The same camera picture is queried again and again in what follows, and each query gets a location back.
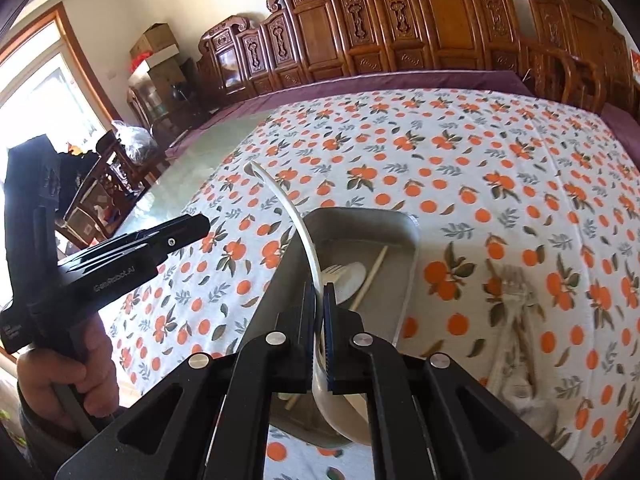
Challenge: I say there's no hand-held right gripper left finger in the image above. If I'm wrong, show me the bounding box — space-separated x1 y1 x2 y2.
55 282 321 480

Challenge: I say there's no small metal spoon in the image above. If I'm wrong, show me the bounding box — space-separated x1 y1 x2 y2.
500 385 562 442

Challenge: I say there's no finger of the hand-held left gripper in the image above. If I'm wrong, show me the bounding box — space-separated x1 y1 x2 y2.
60 217 211 271
82 214 208 253

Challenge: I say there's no person's left forearm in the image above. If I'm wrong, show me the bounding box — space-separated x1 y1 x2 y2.
15 390 101 480

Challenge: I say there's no black clothing pile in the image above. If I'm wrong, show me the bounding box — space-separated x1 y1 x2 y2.
60 152 102 177

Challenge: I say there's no white plastic spoon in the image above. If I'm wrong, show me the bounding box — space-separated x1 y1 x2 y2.
322 261 368 307

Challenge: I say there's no wooden door frame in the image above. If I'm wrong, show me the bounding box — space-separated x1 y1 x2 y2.
0 2 119 137

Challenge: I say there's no person's left hand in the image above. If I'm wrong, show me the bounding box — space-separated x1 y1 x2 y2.
16 327 119 433

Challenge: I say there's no carved wooden sofa bench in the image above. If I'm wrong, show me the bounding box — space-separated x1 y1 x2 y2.
195 0 606 107

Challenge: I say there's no crumpled plastic bag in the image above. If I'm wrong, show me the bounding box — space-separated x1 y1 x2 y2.
112 120 156 162

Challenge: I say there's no carved wooden chair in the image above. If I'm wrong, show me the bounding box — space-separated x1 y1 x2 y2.
55 135 167 252

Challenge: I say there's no brown cardboard box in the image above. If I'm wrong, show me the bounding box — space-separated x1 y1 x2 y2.
131 22 176 57

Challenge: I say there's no white flat box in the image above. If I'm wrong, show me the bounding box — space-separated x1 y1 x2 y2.
145 44 180 69

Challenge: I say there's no wooden glass cabinet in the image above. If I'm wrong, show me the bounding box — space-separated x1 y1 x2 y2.
127 57 202 132

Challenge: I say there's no rectangular metal tray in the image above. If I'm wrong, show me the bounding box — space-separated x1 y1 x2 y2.
270 206 420 449

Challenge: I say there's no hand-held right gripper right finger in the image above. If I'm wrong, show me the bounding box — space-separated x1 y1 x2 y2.
322 282 583 480

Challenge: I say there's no orange print tablecloth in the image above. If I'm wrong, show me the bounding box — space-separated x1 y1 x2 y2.
107 87 640 480

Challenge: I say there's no carved wooden armchair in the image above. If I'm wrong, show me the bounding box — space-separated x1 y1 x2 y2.
527 0 640 122

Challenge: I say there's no purple armchair cushion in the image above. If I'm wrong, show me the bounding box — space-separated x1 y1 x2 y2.
600 102 640 127

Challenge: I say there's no clear plastic fork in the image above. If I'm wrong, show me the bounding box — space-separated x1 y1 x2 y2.
492 264 537 341

